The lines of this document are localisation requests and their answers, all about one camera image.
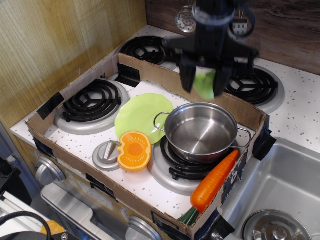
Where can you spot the silver oven door handle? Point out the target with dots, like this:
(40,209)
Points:
(75,215)

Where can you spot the orange toy carrot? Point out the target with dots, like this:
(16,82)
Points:
(208,189)

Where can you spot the silver oven knob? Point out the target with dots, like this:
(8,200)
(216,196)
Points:
(48,173)
(138,229)

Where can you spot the light green plastic plate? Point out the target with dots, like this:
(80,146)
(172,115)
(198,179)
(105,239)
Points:
(140,114)

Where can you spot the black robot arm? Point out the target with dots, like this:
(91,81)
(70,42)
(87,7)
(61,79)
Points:
(206,8)

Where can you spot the silver oven knob left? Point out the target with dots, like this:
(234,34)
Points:
(48,173)

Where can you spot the orange toy pumpkin slice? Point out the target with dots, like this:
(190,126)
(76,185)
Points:
(134,151)

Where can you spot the silver sink basin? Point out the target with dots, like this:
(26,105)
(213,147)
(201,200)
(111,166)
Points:
(287,180)

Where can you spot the grey stove knob front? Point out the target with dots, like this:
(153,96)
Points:
(105,156)

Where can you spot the front right black burner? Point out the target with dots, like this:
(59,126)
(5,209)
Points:
(175,173)

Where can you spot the silver oven knob right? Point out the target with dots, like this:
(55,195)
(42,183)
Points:
(138,229)

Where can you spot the front left black burner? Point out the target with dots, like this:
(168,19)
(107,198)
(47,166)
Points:
(93,109)

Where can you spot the hanging metal slotted spatula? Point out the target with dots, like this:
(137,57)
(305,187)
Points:
(238,27)

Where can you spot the silver sink drain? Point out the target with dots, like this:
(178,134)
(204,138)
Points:
(273,225)

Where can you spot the back right black burner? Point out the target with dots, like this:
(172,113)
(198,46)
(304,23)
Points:
(262,89)

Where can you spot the stainless steel pan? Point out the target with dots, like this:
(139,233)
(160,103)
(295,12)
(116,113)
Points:
(202,132)

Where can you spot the brown cardboard fence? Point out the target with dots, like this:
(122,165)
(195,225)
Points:
(120,193)

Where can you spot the light green toy broccoli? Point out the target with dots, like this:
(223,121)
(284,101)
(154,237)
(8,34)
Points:
(204,85)

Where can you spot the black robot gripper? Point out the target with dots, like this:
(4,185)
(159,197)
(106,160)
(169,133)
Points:
(212,46)

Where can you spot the small orange yellow object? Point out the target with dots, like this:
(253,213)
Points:
(54,227)

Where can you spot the hanging metal skimmer ladle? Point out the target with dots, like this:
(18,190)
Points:
(184,19)

